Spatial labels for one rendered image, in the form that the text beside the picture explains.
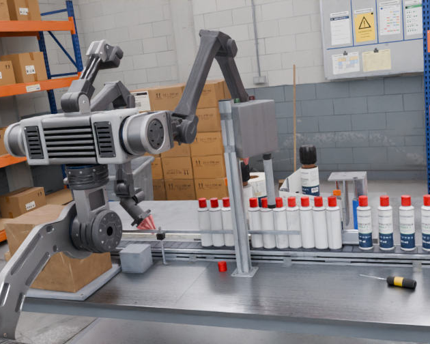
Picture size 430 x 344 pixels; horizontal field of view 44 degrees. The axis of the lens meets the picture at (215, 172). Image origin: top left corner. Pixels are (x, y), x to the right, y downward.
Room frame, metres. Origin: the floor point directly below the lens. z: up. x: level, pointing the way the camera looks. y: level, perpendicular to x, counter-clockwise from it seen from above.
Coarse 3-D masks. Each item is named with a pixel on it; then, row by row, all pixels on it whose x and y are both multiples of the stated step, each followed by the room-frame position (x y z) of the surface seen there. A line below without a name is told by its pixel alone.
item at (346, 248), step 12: (132, 240) 2.32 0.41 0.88; (324, 252) 1.92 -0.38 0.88; (336, 252) 1.90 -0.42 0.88; (348, 252) 1.88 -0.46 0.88; (360, 252) 1.87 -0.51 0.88; (372, 252) 1.86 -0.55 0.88; (384, 252) 1.84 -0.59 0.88; (396, 252) 1.83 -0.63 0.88; (408, 252) 1.82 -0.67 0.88; (420, 252) 1.80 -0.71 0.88
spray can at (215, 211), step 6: (216, 198) 2.12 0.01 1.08; (210, 204) 2.12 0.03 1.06; (216, 204) 2.11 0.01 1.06; (210, 210) 2.11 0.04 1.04; (216, 210) 2.10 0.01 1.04; (210, 216) 2.11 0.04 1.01; (216, 216) 2.10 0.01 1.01; (210, 222) 2.12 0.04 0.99; (216, 222) 2.10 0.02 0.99; (222, 222) 2.11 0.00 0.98; (216, 228) 2.10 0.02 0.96; (222, 228) 2.11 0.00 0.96; (216, 234) 2.10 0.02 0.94; (222, 234) 2.10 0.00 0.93; (216, 240) 2.10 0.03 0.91; (222, 240) 2.10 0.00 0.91; (216, 246) 2.10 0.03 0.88; (222, 246) 2.10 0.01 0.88
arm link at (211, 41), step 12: (204, 36) 1.90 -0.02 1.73; (216, 36) 1.88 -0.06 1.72; (228, 36) 1.96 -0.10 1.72; (204, 48) 1.88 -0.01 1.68; (216, 48) 1.90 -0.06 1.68; (204, 60) 1.85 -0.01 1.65; (192, 72) 1.84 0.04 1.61; (204, 72) 1.85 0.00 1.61; (192, 84) 1.82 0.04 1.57; (204, 84) 1.86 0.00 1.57; (192, 96) 1.80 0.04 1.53; (180, 108) 1.78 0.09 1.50; (192, 108) 1.79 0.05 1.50; (192, 120) 1.75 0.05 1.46; (180, 132) 1.73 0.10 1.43; (192, 132) 1.76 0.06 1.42
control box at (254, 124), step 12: (240, 108) 1.88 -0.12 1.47; (252, 108) 1.91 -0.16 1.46; (264, 108) 1.94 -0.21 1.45; (240, 120) 1.88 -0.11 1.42; (252, 120) 1.90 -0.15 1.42; (264, 120) 1.93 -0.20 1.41; (240, 132) 1.88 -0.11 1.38; (252, 132) 1.90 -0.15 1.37; (264, 132) 1.93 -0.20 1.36; (276, 132) 1.96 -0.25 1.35; (240, 144) 1.88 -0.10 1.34; (252, 144) 1.90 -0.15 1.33; (264, 144) 1.93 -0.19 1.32; (276, 144) 1.96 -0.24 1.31; (240, 156) 1.89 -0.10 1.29
